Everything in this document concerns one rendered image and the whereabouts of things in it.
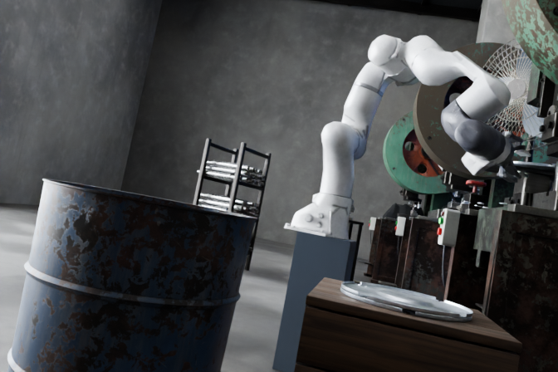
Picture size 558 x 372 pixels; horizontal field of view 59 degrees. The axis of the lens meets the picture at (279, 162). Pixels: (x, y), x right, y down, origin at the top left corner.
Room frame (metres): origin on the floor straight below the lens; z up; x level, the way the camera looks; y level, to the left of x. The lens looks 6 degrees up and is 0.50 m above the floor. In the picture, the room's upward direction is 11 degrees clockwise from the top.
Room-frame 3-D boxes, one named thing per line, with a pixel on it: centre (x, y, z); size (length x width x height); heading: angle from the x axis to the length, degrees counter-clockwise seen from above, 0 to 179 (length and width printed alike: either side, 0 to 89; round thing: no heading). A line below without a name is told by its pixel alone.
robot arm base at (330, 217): (1.72, -0.17, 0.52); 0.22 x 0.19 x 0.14; 74
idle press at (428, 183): (4.98, -1.75, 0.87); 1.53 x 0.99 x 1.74; 85
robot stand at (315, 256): (1.71, -0.21, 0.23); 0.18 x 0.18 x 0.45; 74
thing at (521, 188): (1.58, -0.79, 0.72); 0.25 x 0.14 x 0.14; 82
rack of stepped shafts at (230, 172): (3.87, 0.34, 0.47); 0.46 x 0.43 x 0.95; 62
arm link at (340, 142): (1.67, -0.20, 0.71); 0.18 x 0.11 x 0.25; 152
